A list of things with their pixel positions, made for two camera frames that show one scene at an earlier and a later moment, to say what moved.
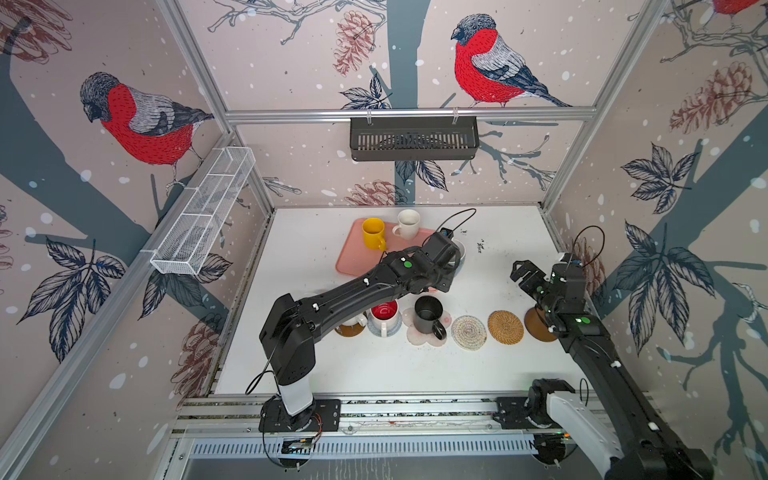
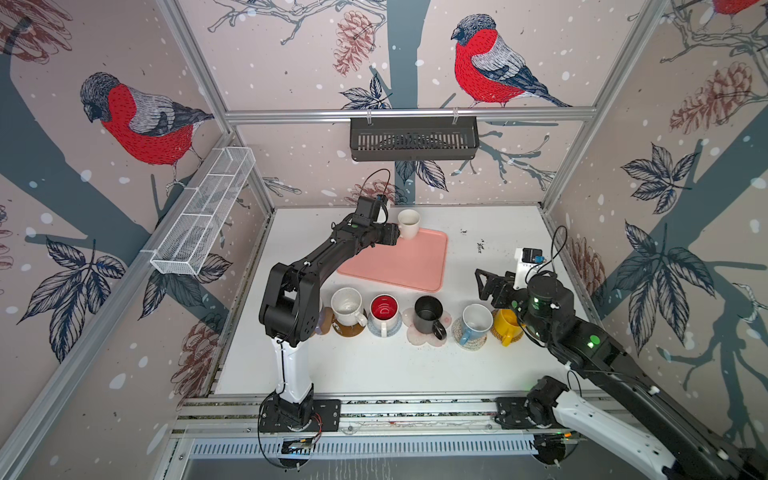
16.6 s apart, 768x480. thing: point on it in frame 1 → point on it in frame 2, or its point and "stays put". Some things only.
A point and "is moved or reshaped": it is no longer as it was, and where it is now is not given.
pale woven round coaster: x=468 y=332 stays put
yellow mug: x=374 y=234 is moved or reshaped
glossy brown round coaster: x=350 y=331 stays put
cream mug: x=408 y=222 stays put
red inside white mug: x=384 y=315 stays put
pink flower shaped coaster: x=419 y=338 stays put
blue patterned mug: x=463 y=251 → x=477 y=321
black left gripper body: x=442 y=279 → x=382 y=234
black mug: x=427 y=314 stays put
